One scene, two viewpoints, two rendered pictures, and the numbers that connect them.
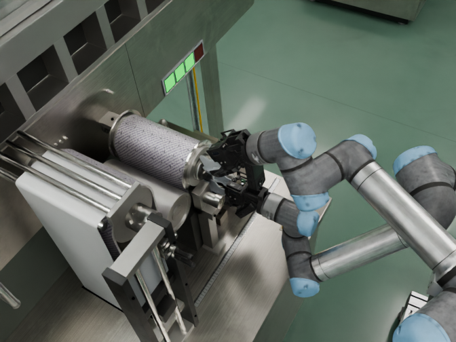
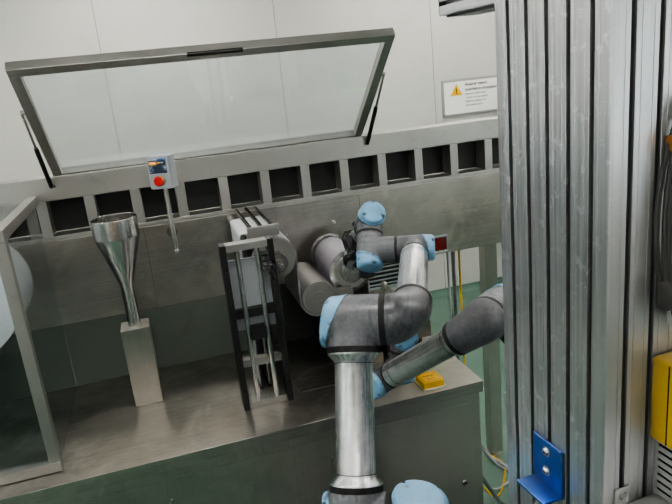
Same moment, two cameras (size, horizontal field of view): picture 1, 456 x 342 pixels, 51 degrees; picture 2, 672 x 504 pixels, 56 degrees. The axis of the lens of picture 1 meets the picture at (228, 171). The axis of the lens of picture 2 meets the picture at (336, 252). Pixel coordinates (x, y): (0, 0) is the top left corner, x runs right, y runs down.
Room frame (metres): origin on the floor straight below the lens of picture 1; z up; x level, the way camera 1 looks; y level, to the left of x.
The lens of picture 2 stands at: (-0.76, -1.20, 1.90)
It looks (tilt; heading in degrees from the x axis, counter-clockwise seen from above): 16 degrees down; 40
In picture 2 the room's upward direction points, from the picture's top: 6 degrees counter-clockwise
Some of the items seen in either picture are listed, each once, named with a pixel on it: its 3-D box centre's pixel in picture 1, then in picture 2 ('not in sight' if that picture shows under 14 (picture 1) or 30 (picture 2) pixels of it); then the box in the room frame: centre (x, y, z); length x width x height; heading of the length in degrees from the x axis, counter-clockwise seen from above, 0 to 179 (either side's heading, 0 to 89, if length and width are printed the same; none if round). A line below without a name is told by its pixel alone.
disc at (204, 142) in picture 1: (197, 165); (350, 270); (0.83, 0.08, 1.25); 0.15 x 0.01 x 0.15; 145
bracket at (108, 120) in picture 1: (110, 120); not in sight; (1.00, 0.32, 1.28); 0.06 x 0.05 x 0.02; 55
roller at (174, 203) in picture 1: (141, 195); (310, 287); (0.80, 0.25, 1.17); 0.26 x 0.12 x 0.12; 55
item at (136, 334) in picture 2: not in sight; (133, 320); (0.30, 0.58, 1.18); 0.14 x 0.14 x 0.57
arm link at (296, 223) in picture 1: (296, 218); (401, 335); (0.72, -0.18, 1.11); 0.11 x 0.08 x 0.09; 55
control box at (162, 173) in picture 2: not in sight; (161, 171); (0.39, 0.42, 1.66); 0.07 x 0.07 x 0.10; 28
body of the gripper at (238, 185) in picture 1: (247, 193); not in sight; (0.81, -0.05, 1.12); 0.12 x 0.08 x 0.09; 55
